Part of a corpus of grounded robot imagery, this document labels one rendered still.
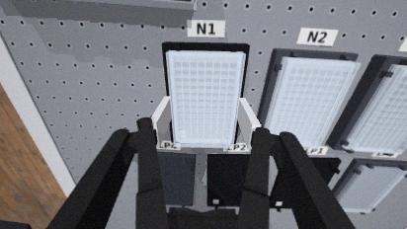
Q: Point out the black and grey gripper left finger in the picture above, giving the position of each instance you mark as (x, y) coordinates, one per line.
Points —
(90, 204)

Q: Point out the white button panel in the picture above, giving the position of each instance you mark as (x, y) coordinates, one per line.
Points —
(170, 4)

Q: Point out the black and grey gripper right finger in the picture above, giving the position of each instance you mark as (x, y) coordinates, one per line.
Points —
(313, 204)

